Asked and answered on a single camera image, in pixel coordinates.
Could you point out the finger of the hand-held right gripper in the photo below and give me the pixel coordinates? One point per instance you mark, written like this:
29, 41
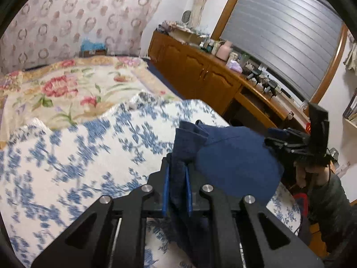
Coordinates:
287, 134
284, 148

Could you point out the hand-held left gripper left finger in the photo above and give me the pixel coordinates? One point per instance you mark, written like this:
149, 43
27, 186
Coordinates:
165, 192

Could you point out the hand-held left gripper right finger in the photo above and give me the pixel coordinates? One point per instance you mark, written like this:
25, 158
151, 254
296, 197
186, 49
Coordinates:
188, 192

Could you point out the navy printed t-shirt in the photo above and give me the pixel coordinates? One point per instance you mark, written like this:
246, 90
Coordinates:
237, 167

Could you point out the person's right forearm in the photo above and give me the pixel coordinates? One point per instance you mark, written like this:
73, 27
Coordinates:
332, 206

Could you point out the person's right hand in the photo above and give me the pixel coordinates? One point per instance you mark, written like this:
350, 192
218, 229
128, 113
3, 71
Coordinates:
302, 176

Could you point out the clear plastic bottle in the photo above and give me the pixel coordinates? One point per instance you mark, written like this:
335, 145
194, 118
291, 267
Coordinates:
343, 169

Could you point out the black tripod gadgets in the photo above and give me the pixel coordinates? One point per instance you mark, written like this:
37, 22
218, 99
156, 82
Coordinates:
263, 82

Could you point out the beige hanging cloth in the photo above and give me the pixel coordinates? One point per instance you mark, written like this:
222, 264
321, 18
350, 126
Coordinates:
351, 53

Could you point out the purple pouch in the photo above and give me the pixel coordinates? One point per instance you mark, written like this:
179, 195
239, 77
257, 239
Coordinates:
234, 66

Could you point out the blue floral bedspread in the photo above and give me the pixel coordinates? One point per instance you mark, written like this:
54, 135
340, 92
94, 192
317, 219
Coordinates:
83, 159

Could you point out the pink bottle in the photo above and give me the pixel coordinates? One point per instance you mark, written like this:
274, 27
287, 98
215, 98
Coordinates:
224, 51

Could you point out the wooden sideboard cabinet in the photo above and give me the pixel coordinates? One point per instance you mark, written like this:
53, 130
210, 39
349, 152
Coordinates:
195, 69

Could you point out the dark blue mattress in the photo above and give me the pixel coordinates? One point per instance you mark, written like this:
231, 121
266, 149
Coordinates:
159, 75

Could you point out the row of small cosmetic bottles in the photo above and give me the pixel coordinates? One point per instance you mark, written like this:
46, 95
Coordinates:
209, 46

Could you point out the open cardboard box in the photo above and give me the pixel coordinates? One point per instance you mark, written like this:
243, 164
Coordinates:
189, 37

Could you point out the pink floral blanket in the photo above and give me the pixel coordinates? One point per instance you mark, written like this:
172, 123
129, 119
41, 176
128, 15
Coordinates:
69, 89

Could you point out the round table mirror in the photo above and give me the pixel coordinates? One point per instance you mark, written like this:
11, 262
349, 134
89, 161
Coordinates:
186, 16

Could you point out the small cardboard box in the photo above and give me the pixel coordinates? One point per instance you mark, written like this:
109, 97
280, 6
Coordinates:
93, 53

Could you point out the tied floral curtain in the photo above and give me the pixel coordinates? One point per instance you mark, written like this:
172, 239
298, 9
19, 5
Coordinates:
202, 0

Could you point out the pile of floral cloths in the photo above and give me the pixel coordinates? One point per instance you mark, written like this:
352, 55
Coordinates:
168, 26

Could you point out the blue box by curtain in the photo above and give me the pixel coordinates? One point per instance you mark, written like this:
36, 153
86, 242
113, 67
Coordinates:
93, 45

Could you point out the circle patterned sheer curtain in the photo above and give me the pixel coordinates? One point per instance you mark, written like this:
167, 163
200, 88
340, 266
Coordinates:
83, 14

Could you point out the wall bookshelf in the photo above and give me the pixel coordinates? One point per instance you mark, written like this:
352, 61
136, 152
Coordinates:
351, 111

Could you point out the wooden window frame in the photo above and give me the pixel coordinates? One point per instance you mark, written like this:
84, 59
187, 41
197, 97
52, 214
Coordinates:
231, 8

